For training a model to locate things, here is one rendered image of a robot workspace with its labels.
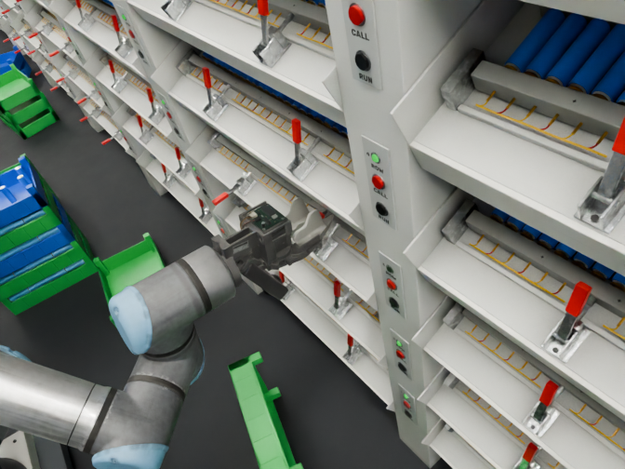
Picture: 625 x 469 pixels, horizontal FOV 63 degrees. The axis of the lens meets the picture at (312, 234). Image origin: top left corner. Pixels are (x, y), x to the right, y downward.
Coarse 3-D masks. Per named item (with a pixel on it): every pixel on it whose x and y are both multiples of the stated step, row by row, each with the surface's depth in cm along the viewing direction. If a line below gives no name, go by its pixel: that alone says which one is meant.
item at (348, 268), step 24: (192, 144) 116; (216, 144) 118; (216, 168) 116; (240, 168) 112; (264, 192) 105; (288, 192) 102; (360, 240) 89; (336, 264) 90; (360, 264) 87; (360, 288) 85
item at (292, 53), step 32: (128, 0) 92; (160, 0) 86; (192, 0) 81; (224, 0) 76; (256, 0) 68; (288, 0) 64; (320, 0) 62; (192, 32) 77; (224, 32) 73; (256, 32) 69; (288, 32) 65; (320, 32) 62; (256, 64) 66; (288, 64) 63; (320, 64) 60; (288, 96) 67; (320, 96) 58
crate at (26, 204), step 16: (0, 176) 162; (16, 176) 165; (32, 176) 158; (0, 192) 165; (16, 192) 163; (32, 192) 151; (0, 208) 158; (16, 208) 151; (32, 208) 153; (0, 224) 151
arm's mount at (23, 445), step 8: (8, 440) 127; (16, 440) 126; (24, 440) 126; (32, 440) 130; (0, 448) 126; (8, 448) 126; (16, 448) 125; (24, 448) 125; (32, 448) 127; (0, 456) 124; (8, 456) 124; (16, 456) 124; (24, 456) 123; (32, 456) 125; (24, 464) 122; (32, 464) 122
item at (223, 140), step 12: (228, 144) 114; (240, 156) 110; (252, 156) 108; (264, 168) 105; (276, 180) 102; (276, 192) 103; (300, 192) 97; (312, 204) 95; (336, 216) 91; (348, 228) 89
